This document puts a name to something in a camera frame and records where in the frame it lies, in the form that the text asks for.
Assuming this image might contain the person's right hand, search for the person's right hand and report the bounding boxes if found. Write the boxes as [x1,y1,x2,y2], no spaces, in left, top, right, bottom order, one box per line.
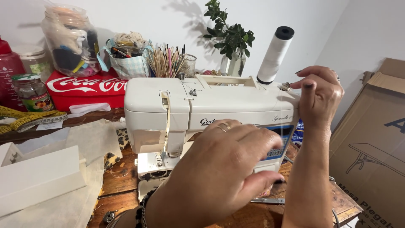
[290,65,344,127]

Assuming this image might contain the person's left hand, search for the person's left hand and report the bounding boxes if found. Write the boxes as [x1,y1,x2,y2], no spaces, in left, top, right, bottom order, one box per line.
[147,120,286,228]

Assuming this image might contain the blue packet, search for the blue packet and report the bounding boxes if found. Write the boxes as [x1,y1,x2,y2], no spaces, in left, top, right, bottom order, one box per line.
[291,119,305,148]

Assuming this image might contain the white thread cone black core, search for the white thread cone black core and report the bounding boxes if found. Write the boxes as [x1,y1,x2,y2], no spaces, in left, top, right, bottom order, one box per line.
[256,26,295,85]

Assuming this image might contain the brown cardboard carton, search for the brown cardboard carton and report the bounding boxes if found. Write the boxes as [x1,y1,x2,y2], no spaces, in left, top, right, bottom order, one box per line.
[329,58,405,228]

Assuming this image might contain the white sewing machine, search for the white sewing machine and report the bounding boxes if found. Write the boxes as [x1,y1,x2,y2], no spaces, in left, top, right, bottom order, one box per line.
[120,73,301,203]

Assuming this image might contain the metal scissors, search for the metal scissors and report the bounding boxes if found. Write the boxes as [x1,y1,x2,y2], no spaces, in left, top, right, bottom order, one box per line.
[250,198,286,205]

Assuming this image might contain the leopard print fabric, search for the leopard print fabric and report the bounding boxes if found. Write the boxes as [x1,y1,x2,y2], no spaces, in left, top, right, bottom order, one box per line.
[103,128,130,171]

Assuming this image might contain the clear glass vase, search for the clear glass vase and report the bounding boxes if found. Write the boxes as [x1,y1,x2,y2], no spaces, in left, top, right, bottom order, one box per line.
[225,49,247,77]

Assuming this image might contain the small metal clip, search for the small metal clip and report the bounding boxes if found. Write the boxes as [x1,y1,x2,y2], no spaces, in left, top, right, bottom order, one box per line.
[102,210,118,224]

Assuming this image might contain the clear glass cup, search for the clear glass cup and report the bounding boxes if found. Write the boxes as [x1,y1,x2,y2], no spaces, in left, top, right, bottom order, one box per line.
[179,54,197,78]

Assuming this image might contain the green leafy plant sprig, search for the green leafy plant sprig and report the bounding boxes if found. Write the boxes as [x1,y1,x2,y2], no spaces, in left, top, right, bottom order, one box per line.
[202,0,255,61]

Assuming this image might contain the bunch of wooden sticks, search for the bunch of wooden sticks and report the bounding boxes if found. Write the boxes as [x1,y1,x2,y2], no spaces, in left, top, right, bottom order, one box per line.
[146,44,187,78]

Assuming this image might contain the white interfacing fabric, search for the white interfacing fabric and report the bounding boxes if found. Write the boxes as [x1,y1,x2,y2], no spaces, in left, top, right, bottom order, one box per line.
[0,119,127,228]

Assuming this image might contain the checked fabric bag of tools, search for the checked fabric bag of tools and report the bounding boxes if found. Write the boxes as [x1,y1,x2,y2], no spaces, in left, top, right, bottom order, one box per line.
[96,32,154,80]

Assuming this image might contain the white ribbon strip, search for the white ribbon strip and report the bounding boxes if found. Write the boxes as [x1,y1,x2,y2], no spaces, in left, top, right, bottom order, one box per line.
[67,102,112,118]

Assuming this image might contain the red tin box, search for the red tin box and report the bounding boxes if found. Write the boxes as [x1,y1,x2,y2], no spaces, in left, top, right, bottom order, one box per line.
[45,68,128,111]

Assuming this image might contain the white paper tag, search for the white paper tag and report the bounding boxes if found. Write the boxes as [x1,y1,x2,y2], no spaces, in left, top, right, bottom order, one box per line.
[36,121,64,131]

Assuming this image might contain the white plastic extension box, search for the white plastic extension box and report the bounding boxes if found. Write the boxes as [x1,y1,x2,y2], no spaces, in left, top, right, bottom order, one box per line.
[0,142,87,217]

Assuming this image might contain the yellow measuring tape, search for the yellow measuring tape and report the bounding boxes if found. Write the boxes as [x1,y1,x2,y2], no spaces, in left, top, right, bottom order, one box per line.
[0,105,68,135]

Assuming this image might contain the large clear jar of scraps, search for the large clear jar of scraps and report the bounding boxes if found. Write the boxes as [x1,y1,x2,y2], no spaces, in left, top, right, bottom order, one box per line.
[41,3,102,78]

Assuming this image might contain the small glass jar green lid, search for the small glass jar green lid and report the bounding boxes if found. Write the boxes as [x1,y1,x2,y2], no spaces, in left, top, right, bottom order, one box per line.
[11,73,55,112]

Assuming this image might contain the glass jar white lid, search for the glass jar white lid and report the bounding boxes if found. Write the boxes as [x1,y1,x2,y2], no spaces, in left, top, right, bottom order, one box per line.
[12,44,53,83]

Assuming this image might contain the red water bottle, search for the red water bottle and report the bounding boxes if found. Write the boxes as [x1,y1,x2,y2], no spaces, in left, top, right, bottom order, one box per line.
[0,35,27,111]

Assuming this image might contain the black bead bracelet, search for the black bead bracelet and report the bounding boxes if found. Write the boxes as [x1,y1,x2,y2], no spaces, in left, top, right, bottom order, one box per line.
[135,188,157,228]

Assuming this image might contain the grey power cable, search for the grey power cable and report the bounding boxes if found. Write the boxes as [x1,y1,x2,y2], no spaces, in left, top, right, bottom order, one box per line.
[329,176,341,228]

